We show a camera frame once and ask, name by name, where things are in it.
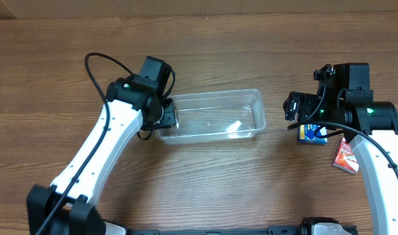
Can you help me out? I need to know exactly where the blue yellow lozenge box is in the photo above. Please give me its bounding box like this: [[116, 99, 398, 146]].
[[297, 124, 327, 145]]

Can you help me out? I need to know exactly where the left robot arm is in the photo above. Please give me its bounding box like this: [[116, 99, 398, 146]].
[[26, 56, 176, 235]]

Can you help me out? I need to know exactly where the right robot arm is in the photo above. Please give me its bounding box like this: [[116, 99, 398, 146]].
[[283, 63, 398, 234]]

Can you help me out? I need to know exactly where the clear plastic container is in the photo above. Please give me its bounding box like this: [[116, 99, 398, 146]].
[[156, 89, 267, 144]]

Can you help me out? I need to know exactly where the red white small box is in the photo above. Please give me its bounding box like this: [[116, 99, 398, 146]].
[[331, 137, 359, 174]]

